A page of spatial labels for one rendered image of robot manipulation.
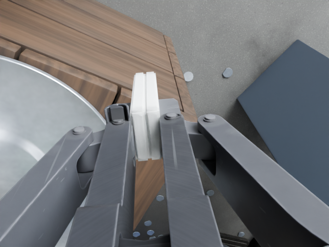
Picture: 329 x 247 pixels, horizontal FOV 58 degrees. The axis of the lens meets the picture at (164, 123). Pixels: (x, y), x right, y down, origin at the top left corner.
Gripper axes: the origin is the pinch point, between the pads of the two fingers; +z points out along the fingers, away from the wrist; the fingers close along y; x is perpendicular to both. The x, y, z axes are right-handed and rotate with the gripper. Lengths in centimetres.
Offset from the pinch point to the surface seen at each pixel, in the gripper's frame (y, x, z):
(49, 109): -9.8, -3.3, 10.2
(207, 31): 12.4, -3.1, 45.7
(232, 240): 16, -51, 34
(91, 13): -8.5, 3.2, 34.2
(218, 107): 15, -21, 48
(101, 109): -4.9, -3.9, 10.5
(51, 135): -10.4, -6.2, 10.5
